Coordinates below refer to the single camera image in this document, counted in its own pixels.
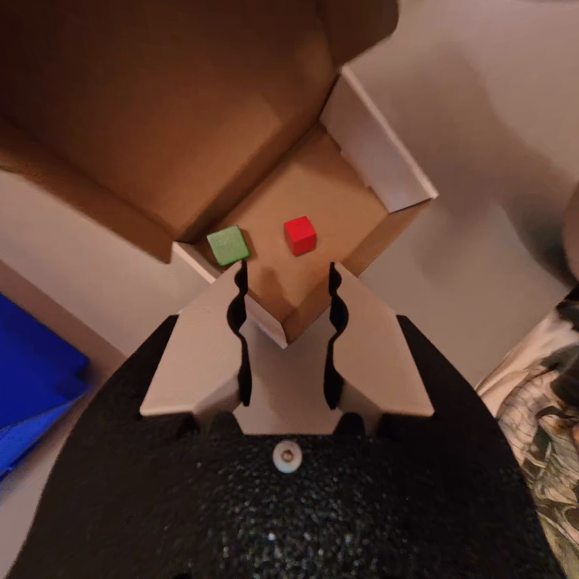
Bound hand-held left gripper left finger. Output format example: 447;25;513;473
139;261;252;435

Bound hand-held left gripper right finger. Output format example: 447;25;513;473
323;261;436;436

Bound green cube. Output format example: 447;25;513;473
207;225;250;267

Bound red cube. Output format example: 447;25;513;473
283;216;317;257

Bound blue plastic bin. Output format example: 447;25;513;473
0;292;93;480

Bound white cardboard mailer box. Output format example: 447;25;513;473
0;0;439;349

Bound grey desk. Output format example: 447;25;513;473
0;0;579;575

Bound person's camouflage pants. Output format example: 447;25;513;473
477;289;579;579

